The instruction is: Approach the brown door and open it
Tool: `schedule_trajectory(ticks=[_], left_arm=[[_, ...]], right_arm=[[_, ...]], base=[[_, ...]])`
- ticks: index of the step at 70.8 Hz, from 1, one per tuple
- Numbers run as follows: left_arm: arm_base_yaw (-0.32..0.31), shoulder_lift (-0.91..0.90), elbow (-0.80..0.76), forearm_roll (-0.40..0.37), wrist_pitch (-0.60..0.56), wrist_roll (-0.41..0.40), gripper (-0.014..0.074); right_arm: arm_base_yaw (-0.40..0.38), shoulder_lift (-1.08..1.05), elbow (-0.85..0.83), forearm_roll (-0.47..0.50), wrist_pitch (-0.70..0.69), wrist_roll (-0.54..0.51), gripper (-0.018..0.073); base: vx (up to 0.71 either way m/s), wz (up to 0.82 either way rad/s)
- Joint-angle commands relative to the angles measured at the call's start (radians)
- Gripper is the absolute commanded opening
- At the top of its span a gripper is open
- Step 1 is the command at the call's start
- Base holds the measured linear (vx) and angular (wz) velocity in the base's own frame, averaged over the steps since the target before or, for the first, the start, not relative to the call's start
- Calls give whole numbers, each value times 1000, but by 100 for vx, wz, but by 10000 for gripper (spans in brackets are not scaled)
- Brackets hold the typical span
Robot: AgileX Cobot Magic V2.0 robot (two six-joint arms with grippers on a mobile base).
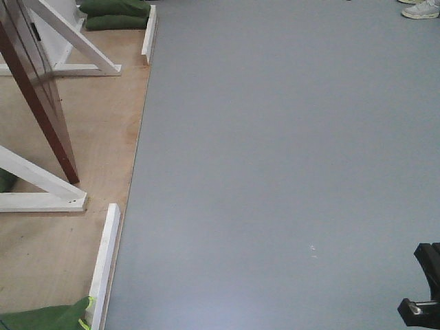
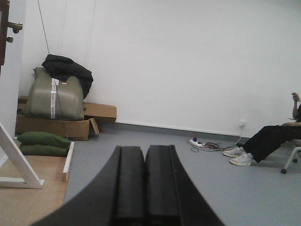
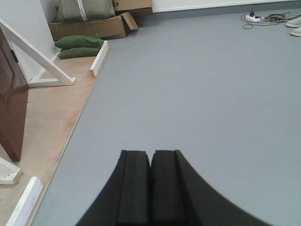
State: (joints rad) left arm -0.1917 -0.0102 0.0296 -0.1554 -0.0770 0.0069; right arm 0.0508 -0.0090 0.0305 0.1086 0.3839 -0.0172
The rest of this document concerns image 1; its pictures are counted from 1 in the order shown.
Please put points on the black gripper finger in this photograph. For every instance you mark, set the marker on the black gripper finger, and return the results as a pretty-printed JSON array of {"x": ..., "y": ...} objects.
[
  {"x": 419, "y": 314},
  {"x": 427, "y": 255}
]

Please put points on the brown wooden door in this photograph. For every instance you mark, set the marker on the brown wooden door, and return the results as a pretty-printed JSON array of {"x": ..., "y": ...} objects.
[{"x": 25, "y": 56}]

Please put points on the white sneaker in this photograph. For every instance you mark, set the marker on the white sneaker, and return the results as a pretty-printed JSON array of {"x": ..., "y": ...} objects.
[{"x": 422, "y": 10}]

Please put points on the near green sandbag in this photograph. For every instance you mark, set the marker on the near green sandbag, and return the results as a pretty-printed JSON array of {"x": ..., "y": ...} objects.
[{"x": 54, "y": 317}]

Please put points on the green sandbag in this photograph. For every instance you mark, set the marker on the green sandbag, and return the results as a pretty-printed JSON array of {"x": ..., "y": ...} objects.
[
  {"x": 98, "y": 8},
  {"x": 54, "y": 317},
  {"x": 116, "y": 22}
]

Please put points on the white near diagonal brace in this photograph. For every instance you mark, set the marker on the white near diagonal brace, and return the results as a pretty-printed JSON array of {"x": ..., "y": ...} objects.
[{"x": 56, "y": 195}]

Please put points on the white diagonal brace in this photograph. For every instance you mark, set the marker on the white diagonal brace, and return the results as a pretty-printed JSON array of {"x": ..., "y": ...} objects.
[
  {"x": 85, "y": 59},
  {"x": 56, "y": 195}
]

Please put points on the white far diagonal brace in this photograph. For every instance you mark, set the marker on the white far diagonal brace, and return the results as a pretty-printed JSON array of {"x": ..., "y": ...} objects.
[{"x": 85, "y": 59}]

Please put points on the plywood base platform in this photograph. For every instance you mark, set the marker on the plywood base platform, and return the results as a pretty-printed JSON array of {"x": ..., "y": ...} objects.
[{"x": 49, "y": 258}]

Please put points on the lower green sandbag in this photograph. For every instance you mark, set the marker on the lower green sandbag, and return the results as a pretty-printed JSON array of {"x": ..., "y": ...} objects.
[{"x": 116, "y": 22}]

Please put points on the upper green sandbag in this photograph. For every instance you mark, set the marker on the upper green sandbag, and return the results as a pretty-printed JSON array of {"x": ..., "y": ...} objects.
[{"x": 98, "y": 8}]

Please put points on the white near edge rail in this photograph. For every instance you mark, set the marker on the white near edge rail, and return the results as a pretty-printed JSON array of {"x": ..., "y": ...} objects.
[{"x": 101, "y": 273}]

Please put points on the white edge rail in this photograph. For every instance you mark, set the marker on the white edge rail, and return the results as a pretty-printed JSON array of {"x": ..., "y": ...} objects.
[
  {"x": 101, "y": 273},
  {"x": 147, "y": 46}
]

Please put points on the white far edge rail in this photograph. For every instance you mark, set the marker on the white far edge rail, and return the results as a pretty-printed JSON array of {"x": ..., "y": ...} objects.
[{"x": 147, "y": 46}]

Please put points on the white door frame panel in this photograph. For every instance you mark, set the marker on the white door frame panel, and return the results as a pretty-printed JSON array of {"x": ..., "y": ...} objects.
[{"x": 56, "y": 47}]

